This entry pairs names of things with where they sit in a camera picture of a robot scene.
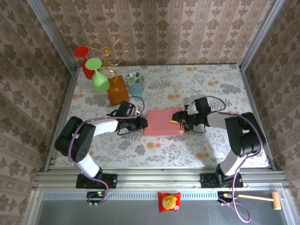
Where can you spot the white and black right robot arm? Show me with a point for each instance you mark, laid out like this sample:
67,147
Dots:
246,136

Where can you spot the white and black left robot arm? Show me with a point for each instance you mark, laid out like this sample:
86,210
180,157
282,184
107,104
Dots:
77,138

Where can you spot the floral tablecloth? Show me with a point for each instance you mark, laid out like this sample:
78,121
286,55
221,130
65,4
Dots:
164,152

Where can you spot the leaf patterned bowl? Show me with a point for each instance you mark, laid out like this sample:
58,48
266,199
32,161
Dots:
135,78

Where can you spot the green plastic wine glass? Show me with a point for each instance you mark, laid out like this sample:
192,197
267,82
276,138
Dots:
99,79

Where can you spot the red snack packet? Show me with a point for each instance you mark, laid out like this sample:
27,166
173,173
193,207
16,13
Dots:
169,202

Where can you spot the small black controller board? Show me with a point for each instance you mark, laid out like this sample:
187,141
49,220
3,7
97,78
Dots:
225,195
97,194

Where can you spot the red plastic wine glass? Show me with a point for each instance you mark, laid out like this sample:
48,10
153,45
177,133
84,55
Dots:
82,51

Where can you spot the wooden mallet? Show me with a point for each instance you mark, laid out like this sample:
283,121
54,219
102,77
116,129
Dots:
276,201

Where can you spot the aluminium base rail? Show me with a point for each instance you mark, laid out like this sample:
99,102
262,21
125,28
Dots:
159,179

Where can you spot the aluminium table side rail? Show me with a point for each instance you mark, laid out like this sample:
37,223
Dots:
68,91
250,93

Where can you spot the aluminium frame post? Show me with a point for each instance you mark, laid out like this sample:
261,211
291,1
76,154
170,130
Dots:
261,30
50,30

